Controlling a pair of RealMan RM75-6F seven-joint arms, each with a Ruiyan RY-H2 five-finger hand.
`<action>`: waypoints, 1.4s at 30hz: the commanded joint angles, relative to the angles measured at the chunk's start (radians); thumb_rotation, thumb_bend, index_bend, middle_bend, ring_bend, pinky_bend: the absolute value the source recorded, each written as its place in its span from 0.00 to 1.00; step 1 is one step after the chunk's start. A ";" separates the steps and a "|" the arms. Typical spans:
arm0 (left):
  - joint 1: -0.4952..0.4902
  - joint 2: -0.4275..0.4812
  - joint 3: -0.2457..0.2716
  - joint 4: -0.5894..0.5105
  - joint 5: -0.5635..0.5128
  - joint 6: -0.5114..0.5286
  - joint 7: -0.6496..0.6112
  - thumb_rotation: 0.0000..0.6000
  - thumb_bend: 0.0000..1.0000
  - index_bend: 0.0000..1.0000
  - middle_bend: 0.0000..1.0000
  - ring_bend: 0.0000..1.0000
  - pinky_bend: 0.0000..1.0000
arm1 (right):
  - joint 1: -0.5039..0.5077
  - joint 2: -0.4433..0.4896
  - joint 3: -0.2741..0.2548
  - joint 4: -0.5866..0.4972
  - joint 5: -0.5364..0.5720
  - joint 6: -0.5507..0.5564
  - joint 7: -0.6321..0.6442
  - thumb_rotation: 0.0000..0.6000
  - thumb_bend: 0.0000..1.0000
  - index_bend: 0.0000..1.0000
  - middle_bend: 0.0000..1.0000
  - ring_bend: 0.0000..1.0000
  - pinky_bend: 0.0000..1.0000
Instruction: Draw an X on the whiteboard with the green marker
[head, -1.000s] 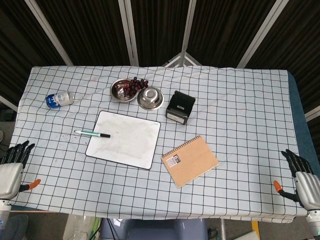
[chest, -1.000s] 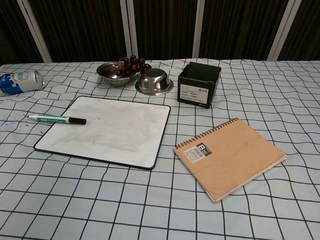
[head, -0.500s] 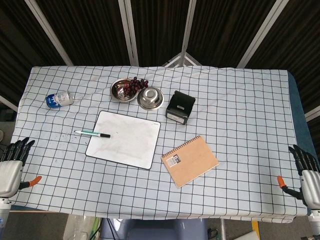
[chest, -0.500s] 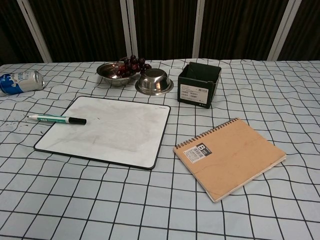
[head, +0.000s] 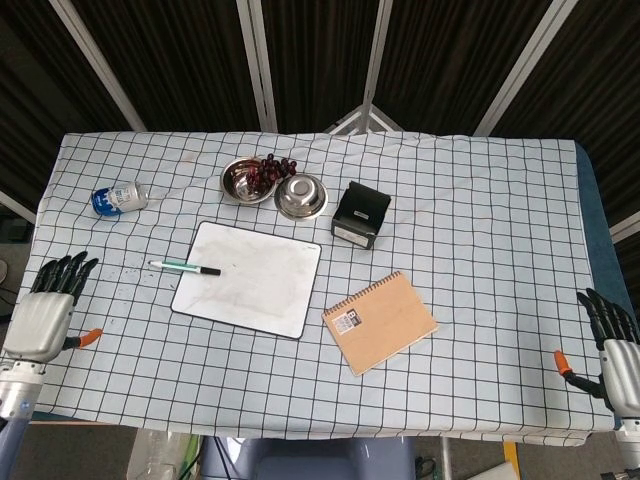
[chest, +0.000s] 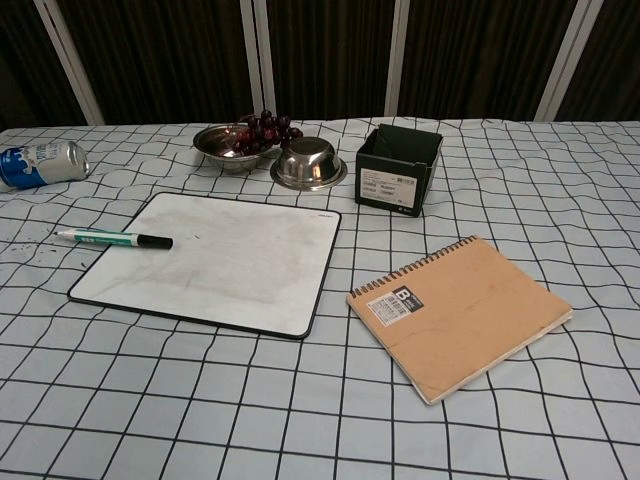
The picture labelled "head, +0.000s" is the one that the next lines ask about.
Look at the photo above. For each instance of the blue-grey robot torso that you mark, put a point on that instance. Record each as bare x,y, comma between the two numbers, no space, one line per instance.
310,460

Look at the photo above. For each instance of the brown spiral notebook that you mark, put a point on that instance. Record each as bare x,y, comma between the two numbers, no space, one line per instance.
382,325

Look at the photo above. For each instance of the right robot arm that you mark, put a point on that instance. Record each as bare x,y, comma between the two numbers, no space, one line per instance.
630,445

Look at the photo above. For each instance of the upturned steel bowl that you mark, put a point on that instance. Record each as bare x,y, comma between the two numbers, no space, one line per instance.
300,195

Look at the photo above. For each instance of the blue white crumpled bottle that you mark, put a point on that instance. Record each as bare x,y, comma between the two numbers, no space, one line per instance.
120,199

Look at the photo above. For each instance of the upright steel bowl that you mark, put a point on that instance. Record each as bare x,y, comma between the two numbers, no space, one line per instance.
237,182

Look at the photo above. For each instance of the black cardboard box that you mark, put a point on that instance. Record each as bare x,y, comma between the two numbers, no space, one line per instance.
357,220

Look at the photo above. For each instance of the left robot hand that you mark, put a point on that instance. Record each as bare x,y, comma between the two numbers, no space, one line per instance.
37,325

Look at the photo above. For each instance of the white screen frame post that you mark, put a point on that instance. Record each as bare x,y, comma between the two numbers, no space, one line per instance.
17,206
520,65
97,65
376,50
257,65
625,227

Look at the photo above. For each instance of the dark red grape bunch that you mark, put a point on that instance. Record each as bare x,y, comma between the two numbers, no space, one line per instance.
270,170

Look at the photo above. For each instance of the white triangular screen foot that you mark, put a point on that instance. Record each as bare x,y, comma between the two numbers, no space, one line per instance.
350,120

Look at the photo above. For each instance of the white dry-erase board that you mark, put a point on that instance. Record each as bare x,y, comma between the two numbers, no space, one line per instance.
260,295

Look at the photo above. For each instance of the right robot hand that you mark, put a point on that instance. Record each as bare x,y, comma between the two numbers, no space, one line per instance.
622,370

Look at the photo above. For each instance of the green whiteboard marker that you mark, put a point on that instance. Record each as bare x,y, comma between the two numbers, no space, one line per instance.
180,266

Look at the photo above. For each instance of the metal table leg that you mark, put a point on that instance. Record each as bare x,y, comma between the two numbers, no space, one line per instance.
446,460

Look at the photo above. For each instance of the checkered white tablecloth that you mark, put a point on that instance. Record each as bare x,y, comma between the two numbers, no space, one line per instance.
475,240

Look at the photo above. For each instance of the clear plastic bag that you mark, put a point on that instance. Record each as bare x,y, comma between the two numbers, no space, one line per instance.
160,457

